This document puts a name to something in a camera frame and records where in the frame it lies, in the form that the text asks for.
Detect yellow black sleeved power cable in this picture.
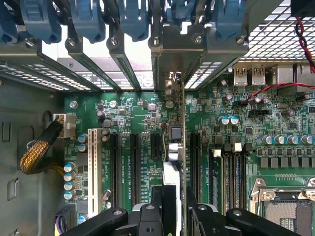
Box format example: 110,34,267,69
18,113,77,176

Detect black connector purple wires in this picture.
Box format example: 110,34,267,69
54,203,77,236

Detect blue slot retention clip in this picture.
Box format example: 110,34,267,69
70,0,106,44
166,0,197,27
117,0,150,42
0,0,18,44
213,0,247,42
20,0,62,45

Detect green Dell motherboard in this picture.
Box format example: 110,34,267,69
64,92,315,236

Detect long black expansion slot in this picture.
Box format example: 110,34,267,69
110,131,122,209
129,132,142,205
190,132,202,206

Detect silver CPU socket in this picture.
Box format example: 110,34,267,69
250,177,315,236

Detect short black expansion slot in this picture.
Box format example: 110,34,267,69
150,132,161,160

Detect white PCI expansion slot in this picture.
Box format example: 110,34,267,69
87,127,99,220

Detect open grey PC case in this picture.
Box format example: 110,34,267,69
0,0,315,236

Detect red black twisted wire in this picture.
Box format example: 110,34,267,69
240,17,315,106

